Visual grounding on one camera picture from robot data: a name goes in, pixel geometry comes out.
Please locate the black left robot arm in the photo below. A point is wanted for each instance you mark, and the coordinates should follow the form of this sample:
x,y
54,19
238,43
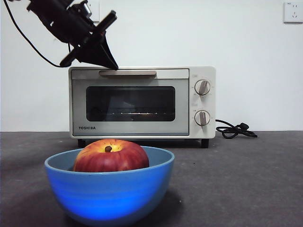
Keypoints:
x,y
35,6

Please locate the red apple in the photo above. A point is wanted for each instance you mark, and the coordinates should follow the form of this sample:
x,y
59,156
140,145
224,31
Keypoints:
x,y
111,158

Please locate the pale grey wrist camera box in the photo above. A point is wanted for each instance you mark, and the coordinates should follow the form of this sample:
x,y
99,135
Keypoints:
x,y
87,10

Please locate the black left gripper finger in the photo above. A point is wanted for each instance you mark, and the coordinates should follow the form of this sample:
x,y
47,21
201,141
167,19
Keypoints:
x,y
103,48
92,58

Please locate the beige oven knob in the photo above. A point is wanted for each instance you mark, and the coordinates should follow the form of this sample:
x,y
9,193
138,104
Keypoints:
x,y
202,117
202,87

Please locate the cream toaster oven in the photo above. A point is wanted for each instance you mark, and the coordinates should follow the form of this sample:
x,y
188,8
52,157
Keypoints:
x,y
203,102

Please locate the white wall socket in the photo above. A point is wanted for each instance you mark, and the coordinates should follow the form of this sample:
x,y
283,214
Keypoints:
x,y
95,11
293,13

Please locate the blue bowl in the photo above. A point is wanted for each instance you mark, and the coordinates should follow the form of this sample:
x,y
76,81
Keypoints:
x,y
109,194

